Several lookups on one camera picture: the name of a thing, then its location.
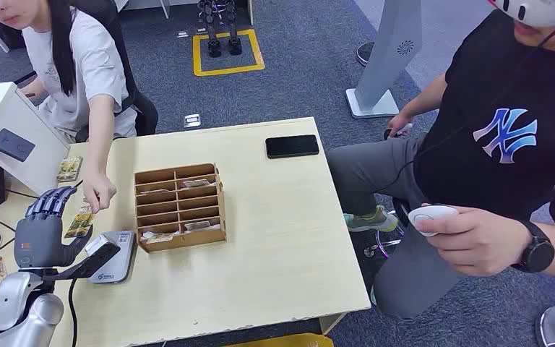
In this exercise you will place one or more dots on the green sports shoe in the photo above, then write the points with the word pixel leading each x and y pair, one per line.
pixel 371 221

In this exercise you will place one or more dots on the person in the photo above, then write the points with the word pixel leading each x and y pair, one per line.
pixel 91 62

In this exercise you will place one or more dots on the person's right hand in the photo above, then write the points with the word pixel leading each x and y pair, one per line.
pixel 31 91

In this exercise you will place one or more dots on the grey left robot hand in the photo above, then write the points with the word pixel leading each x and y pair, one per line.
pixel 38 239

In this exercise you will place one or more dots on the black office chair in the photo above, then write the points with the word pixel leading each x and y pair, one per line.
pixel 146 115

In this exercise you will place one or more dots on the operator's right forearm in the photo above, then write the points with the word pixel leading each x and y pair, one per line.
pixel 428 98

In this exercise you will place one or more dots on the yellow plastic object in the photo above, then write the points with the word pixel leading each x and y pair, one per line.
pixel 282 342

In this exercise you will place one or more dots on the white kiosk stand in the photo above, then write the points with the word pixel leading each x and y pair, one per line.
pixel 392 52

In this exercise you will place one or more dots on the grey white card reader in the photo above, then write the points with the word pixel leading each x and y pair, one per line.
pixel 123 261

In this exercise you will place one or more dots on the yellow printed ID card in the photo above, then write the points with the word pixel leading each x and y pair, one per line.
pixel 80 225

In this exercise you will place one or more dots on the white counter box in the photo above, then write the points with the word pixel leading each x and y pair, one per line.
pixel 4 108

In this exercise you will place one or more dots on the black round floor base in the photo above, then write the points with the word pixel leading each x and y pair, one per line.
pixel 363 53

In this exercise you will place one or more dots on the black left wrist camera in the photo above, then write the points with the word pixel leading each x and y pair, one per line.
pixel 95 256

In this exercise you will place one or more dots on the black robot legs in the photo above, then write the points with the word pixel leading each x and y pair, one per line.
pixel 214 45

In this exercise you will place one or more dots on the operator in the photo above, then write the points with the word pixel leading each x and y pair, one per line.
pixel 497 143

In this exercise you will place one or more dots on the wooden slotted card organizer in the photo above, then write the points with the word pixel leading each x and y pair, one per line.
pixel 181 239

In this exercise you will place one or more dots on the person's left hand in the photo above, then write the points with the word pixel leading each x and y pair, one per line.
pixel 99 191

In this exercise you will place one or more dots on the silver floor socket plate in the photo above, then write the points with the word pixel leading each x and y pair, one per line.
pixel 192 120

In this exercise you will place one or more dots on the chrome base stool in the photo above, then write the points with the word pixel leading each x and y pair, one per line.
pixel 385 242

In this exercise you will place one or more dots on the white black hand controller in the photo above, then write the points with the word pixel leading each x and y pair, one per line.
pixel 406 128

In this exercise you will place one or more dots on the operator's left hand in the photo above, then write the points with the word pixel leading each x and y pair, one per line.
pixel 488 244

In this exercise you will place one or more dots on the black flat square device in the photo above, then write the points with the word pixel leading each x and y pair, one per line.
pixel 11 144

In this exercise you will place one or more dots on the white oval hand controller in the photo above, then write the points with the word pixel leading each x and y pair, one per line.
pixel 428 216

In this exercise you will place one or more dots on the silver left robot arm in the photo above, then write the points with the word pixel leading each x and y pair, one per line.
pixel 23 311

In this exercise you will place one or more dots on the hotel print key card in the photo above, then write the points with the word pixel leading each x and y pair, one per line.
pixel 200 225
pixel 155 191
pixel 196 183
pixel 158 237

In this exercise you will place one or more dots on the black smartphone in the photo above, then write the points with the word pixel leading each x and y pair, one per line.
pixel 292 146

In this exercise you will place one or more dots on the small silver floor plate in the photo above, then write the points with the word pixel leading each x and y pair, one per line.
pixel 201 30
pixel 182 34

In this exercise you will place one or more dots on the operator's right hand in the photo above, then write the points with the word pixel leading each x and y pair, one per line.
pixel 399 125

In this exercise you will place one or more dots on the black wrist watch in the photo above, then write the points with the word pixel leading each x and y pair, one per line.
pixel 538 251

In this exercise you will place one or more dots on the person's left forearm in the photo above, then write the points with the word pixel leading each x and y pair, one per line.
pixel 100 139

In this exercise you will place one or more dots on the white VR headset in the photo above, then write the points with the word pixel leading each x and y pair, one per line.
pixel 541 9

